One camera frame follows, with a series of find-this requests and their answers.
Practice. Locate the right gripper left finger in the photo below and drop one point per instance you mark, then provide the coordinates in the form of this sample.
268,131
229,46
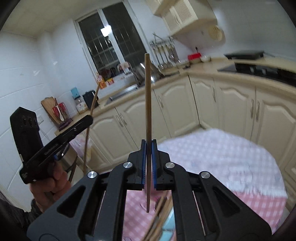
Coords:
94,208

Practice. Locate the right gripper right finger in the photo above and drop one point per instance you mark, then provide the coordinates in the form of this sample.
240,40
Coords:
204,208

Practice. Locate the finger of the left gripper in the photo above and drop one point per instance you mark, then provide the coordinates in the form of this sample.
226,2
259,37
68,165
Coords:
76,129

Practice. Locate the dark kitchen window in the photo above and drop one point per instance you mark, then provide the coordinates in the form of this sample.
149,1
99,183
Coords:
112,40

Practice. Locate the cream lower kitchen cabinets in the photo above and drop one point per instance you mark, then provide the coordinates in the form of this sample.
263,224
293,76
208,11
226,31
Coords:
262,111

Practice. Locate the person's left hand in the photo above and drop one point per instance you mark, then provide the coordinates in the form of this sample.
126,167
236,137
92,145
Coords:
48,191

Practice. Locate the jar with blue lid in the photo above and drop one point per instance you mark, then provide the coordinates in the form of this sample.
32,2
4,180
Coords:
81,105

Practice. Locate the chopstick pile on table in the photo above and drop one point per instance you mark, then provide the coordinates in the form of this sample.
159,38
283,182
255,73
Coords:
162,211

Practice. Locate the wooden cutting board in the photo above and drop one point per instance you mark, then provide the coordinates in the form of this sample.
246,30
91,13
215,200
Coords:
49,104

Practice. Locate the pink checkered tablecloth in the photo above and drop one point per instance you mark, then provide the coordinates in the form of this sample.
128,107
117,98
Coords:
245,168

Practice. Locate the steel pot on counter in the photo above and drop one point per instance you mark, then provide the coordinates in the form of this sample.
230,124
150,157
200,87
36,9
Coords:
139,73

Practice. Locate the hanging utensil rack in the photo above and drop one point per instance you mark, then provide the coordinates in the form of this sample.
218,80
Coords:
165,52

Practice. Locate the red container on counter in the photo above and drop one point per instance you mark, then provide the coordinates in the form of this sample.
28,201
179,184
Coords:
194,56

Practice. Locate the black gas stove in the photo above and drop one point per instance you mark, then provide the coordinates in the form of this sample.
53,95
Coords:
261,64

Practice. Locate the cream upper wall cabinet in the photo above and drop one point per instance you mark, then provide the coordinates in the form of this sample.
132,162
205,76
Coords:
182,16

